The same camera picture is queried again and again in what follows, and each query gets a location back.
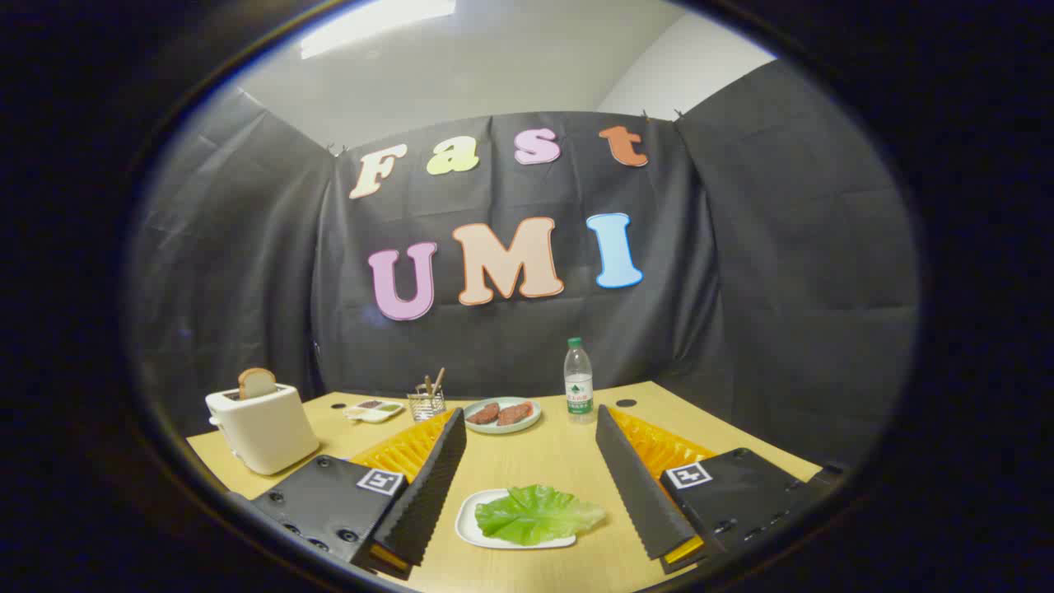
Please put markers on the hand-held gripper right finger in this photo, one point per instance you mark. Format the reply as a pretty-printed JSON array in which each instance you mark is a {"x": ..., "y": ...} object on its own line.
[{"x": 634, "y": 486}]

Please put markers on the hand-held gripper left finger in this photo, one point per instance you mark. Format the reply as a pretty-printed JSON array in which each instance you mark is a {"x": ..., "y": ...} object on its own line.
[{"x": 428, "y": 486}]

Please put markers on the green lettuce leaf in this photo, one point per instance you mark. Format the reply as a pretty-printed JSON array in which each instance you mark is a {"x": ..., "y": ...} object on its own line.
[{"x": 535, "y": 515}]

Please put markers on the toast bread slice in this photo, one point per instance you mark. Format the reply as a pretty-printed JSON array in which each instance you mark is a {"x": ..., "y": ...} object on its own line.
[{"x": 257, "y": 385}]

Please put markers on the white square plate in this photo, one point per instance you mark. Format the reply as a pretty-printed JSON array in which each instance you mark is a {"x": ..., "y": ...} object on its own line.
[{"x": 468, "y": 523}]

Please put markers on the brown meat piece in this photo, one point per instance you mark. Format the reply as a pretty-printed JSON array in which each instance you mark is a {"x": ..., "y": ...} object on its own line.
[
  {"x": 515, "y": 413},
  {"x": 483, "y": 414}
]

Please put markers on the white divided condiment dish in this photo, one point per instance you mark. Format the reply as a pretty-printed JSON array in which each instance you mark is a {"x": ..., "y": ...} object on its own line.
[{"x": 375, "y": 412}]

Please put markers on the pale green round plate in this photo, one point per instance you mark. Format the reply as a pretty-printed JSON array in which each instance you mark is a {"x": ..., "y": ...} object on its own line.
[{"x": 502, "y": 428}]

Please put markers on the clear water bottle green cap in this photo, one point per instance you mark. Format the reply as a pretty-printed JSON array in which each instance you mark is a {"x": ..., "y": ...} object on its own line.
[{"x": 579, "y": 387}]

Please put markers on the white toaster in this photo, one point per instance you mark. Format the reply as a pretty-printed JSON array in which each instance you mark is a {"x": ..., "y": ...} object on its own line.
[{"x": 268, "y": 432}]

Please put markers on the black backdrop cloth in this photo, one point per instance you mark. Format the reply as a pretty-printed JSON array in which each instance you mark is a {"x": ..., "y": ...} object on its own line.
[{"x": 247, "y": 247}]

